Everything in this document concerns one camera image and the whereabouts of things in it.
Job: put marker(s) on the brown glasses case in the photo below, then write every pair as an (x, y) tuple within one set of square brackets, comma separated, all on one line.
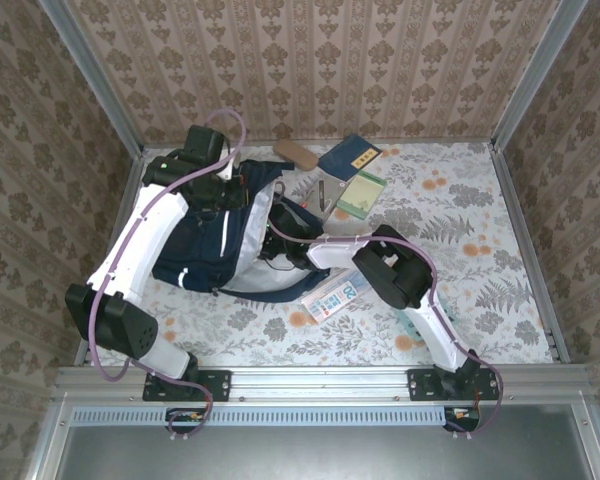
[(295, 154)]

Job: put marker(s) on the navy blue student backpack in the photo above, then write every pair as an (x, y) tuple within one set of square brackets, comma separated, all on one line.
[(200, 255)]

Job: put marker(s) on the pale green notebook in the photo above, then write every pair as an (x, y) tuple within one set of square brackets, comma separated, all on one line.
[(362, 195)]

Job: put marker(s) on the dark blue book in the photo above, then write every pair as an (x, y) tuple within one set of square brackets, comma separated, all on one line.
[(347, 157)]

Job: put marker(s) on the teal calculator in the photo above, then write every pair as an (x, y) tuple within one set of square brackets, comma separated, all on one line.
[(414, 329)]

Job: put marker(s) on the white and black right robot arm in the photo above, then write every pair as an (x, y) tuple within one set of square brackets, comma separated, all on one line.
[(330, 255)]

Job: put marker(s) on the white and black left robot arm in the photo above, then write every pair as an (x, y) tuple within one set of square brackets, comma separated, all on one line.
[(140, 250)]

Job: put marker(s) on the floral tablecloth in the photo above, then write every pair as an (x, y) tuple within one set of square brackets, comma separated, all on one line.
[(380, 340)]

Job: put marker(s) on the grey metal front panel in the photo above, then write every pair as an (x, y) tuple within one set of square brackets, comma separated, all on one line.
[(330, 455)]

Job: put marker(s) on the aluminium left side rail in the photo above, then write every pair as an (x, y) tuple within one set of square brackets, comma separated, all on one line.
[(132, 165)]

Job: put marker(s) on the aluminium left frame post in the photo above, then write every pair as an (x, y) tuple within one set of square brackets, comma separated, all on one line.
[(94, 75)]

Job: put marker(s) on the aluminium frame post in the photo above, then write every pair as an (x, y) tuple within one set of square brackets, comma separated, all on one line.
[(535, 75), (94, 75)]

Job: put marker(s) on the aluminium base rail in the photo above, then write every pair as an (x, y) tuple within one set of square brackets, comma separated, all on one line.
[(320, 385)]

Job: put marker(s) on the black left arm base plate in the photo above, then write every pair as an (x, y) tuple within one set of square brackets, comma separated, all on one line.
[(215, 385)]

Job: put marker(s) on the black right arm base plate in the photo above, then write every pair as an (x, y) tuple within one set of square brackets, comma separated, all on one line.
[(422, 385)]

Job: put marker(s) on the aluminium right side rail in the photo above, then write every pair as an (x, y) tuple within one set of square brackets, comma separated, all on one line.
[(511, 200)]

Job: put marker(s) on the aluminium right frame post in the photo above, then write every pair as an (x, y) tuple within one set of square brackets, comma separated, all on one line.
[(535, 75)]

